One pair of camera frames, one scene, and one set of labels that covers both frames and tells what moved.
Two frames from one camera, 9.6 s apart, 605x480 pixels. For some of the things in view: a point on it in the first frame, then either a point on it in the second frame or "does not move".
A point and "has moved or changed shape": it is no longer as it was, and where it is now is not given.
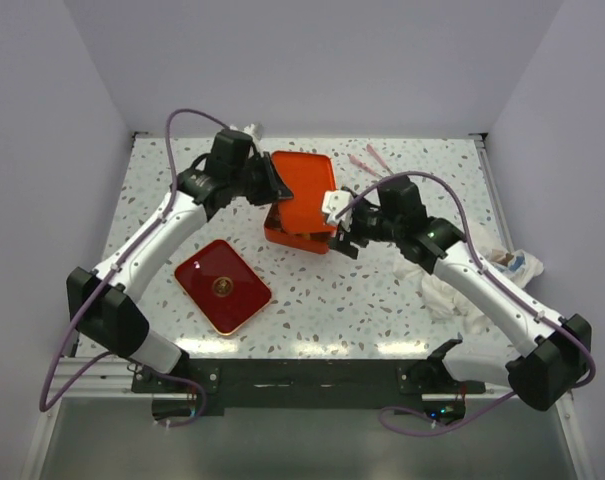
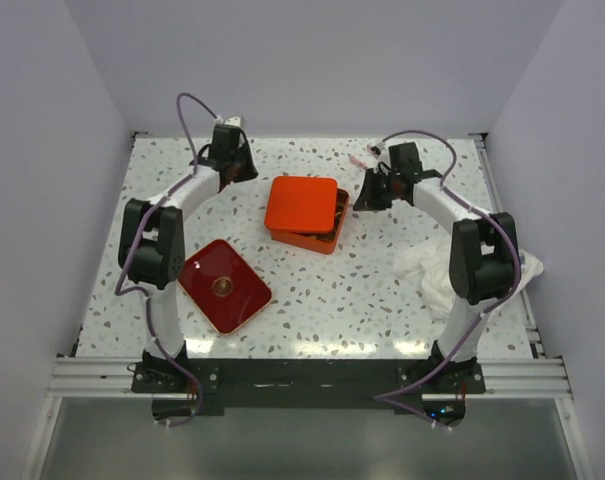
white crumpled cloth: (440, 299) does not move
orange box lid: (307, 177) has moved or changed shape
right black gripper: (344, 244) → (367, 200)
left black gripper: (273, 186) → (251, 171)
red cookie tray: (222, 287) does not move
